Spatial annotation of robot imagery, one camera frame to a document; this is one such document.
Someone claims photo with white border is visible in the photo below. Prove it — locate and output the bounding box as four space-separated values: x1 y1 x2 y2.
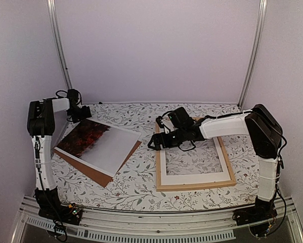
55 119 141 177

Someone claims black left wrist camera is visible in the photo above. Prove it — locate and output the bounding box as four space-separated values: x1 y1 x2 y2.
55 89 82 105

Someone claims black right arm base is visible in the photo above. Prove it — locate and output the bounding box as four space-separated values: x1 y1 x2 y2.
232 195 277 226

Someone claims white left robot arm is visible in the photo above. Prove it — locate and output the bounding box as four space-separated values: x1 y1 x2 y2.
27 98 92 197

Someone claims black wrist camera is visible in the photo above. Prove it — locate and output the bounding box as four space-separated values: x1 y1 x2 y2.
156 107 195 129
55 89 82 105

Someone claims white photo mat board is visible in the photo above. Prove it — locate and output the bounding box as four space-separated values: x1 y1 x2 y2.
159 135 232 187

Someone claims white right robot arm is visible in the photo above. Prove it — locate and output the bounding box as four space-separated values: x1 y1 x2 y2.
148 104 287 221

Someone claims light wooden picture frame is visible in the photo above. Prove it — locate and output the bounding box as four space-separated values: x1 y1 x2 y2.
155 116 237 192

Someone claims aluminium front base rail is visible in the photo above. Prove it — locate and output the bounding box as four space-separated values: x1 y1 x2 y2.
11 196 303 243

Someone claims aluminium corner post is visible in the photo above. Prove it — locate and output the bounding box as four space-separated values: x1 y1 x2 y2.
46 0 73 91
238 0 268 109

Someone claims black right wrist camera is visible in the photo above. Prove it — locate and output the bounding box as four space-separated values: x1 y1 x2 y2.
156 107 195 129

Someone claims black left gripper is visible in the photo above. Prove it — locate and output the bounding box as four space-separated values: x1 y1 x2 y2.
68 105 93 124

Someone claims left aluminium corner post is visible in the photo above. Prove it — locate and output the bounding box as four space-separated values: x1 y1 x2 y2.
46 0 73 91

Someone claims brown backing board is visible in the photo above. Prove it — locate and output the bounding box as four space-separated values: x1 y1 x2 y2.
54 140 142 188

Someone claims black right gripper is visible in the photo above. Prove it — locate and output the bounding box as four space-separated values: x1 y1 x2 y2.
148 127 187 151

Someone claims clear acrylic sheet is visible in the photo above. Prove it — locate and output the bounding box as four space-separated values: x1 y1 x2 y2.
165 144 223 175

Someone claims right aluminium corner post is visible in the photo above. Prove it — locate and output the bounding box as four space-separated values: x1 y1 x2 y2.
238 0 268 109

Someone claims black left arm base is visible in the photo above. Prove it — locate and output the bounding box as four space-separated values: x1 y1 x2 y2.
35 188 82 225

